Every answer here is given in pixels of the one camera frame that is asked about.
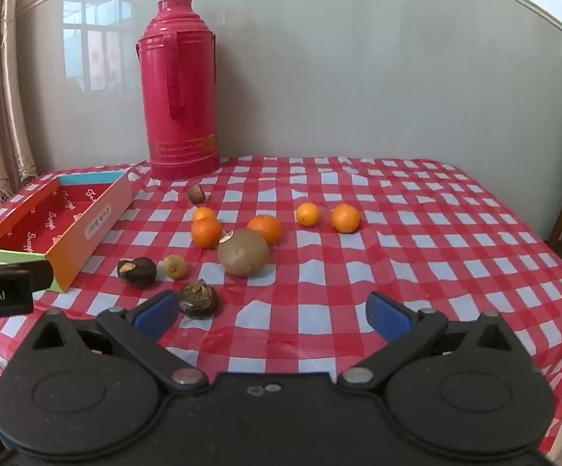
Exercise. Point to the red thermos flask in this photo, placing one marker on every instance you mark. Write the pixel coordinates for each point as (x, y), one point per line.
(177, 58)

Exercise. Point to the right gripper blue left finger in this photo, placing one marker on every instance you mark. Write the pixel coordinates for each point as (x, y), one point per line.
(134, 335)

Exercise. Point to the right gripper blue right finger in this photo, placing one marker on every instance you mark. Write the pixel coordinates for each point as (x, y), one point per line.
(408, 335)

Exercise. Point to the small yellow-orange mandarin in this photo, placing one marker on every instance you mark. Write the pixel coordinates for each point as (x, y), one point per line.
(307, 214)

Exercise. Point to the red checkered tablecloth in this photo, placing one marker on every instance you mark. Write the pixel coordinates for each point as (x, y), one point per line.
(430, 236)

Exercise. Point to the small yellowish fruit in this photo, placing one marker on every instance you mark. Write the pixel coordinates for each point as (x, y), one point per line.
(174, 267)

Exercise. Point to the colourful cardboard box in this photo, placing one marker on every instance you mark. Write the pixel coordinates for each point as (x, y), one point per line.
(63, 221)

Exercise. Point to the large brown kiwi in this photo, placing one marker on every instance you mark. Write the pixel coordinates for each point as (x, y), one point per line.
(243, 252)

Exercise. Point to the small orange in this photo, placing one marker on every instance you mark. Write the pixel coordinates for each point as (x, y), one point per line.
(203, 212)

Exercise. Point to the small brown nut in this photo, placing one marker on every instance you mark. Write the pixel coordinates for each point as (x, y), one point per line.
(196, 194)

